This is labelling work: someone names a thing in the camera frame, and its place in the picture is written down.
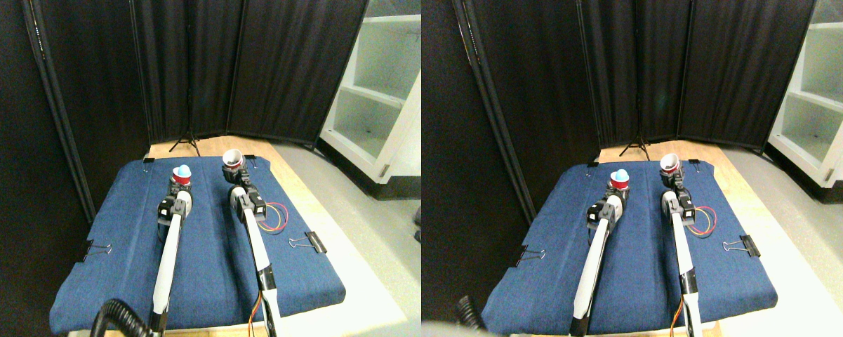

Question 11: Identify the black curtain stand pole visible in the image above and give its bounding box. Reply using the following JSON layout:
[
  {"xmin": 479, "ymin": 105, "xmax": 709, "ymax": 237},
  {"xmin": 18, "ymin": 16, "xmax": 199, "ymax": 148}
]
[
  {"xmin": 455, "ymin": 0, "xmax": 538, "ymax": 227},
  {"xmin": 26, "ymin": 0, "xmax": 98, "ymax": 227}
]

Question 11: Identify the red wire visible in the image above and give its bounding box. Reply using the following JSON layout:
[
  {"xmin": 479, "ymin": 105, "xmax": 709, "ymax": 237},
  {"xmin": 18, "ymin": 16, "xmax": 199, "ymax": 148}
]
[
  {"xmin": 265, "ymin": 202, "xmax": 291, "ymax": 233},
  {"xmin": 693, "ymin": 206, "xmax": 719, "ymax": 238}
]

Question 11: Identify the dark blue cloth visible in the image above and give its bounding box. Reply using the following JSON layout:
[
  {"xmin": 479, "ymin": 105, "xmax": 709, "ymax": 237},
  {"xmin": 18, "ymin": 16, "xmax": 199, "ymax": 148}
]
[
  {"xmin": 480, "ymin": 160, "xmax": 778, "ymax": 335},
  {"xmin": 49, "ymin": 156, "xmax": 346, "ymax": 335}
]

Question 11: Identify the black ribbed hose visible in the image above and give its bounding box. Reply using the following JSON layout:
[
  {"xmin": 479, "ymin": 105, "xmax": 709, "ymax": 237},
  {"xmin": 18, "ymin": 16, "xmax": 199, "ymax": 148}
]
[
  {"xmin": 90, "ymin": 298, "xmax": 152, "ymax": 337},
  {"xmin": 456, "ymin": 295, "xmax": 482, "ymax": 331}
]

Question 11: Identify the white shelf unit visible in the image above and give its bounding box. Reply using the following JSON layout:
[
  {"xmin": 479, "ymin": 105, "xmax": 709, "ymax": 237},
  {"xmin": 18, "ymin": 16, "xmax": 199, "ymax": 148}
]
[
  {"xmin": 318, "ymin": 18, "xmax": 421, "ymax": 187},
  {"xmin": 767, "ymin": 25, "xmax": 843, "ymax": 190}
]

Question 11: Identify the black curtain stand foot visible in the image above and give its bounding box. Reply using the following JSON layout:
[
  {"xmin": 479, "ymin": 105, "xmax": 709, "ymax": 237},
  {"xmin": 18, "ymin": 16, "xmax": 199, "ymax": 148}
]
[
  {"xmin": 169, "ymin": 133, "xmax": 201, "ymax": 159},
  {"xmin": 619, "ymin": 136, "xmax": 651, "ymax": 162}
]

